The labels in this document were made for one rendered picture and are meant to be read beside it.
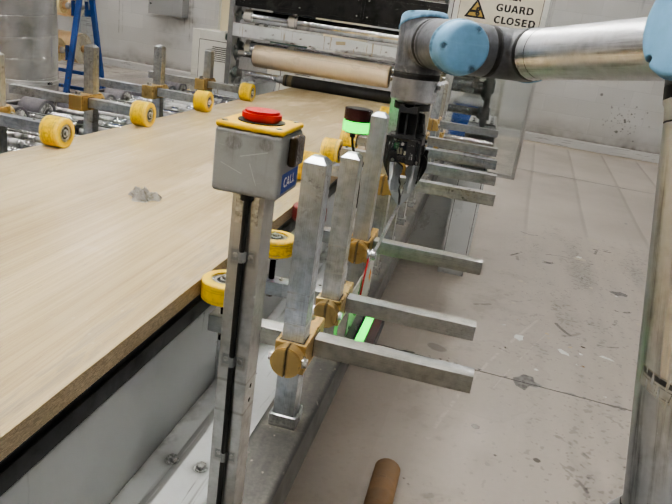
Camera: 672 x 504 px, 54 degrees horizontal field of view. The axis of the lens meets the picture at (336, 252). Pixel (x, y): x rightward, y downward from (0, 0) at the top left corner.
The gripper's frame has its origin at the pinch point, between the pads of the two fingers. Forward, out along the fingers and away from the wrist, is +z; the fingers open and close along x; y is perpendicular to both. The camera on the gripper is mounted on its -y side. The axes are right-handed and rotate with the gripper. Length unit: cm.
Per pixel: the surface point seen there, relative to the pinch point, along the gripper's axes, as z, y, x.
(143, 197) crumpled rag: 6, 11, -53
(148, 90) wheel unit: -1, -105, -117
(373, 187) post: -0.6, -3.0, -6.4
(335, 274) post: 11.2, 21.9, -7.3
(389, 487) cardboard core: 92, -25, 6
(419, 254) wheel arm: 14.1, -7.5, 5.2
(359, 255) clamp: 14.4, -0.4, -7.1
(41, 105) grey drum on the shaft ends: 10, -94, -158
